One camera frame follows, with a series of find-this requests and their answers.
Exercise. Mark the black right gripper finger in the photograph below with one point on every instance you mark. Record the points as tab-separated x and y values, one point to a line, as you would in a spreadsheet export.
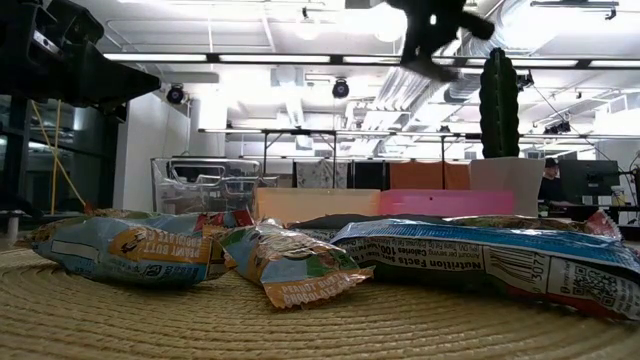
430	65

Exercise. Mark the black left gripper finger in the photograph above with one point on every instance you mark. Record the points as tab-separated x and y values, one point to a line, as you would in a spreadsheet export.
115	80

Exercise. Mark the peanut butter chocolate granola bar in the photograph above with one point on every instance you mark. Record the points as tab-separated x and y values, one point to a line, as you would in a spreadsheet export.
300	270
125	250

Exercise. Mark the light blue granola bar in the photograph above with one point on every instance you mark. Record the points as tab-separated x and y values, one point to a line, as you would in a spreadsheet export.
450	260

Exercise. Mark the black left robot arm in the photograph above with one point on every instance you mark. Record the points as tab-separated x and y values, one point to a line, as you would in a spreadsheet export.
12	150

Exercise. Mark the black round spot lamp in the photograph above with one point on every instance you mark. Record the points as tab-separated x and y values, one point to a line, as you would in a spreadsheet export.
340	88
175	94

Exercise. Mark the green cactus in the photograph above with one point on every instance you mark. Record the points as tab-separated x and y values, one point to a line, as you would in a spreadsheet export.
499	105

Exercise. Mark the black beam with light strips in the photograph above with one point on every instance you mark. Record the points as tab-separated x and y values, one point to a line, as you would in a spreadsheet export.
337	59

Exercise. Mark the orange partition panel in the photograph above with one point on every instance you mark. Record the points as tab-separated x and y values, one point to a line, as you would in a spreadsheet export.
425	175

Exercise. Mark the black partition panel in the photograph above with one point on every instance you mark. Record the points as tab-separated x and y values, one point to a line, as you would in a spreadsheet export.
370	175

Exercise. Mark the clear plastic bin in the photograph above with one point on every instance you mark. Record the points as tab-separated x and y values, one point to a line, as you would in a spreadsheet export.
200	190

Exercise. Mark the pink plastic bin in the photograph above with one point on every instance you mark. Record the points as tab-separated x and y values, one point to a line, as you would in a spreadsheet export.
445	204

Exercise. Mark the white patterned cloth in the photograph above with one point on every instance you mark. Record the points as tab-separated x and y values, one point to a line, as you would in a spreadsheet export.
320	175

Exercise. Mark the person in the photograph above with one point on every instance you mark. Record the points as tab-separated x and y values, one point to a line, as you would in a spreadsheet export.
550	185

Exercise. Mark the orange plastic bin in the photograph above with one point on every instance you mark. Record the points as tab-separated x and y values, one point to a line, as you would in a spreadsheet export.
315	205

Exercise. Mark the black computer monitor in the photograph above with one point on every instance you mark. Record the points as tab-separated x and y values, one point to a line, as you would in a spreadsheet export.
589	177

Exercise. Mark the round woven straw placemat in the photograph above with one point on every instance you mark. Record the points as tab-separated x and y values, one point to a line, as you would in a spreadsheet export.
200	330

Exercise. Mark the distant black metal frame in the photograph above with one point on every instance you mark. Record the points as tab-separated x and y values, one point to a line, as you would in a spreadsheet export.
300	132

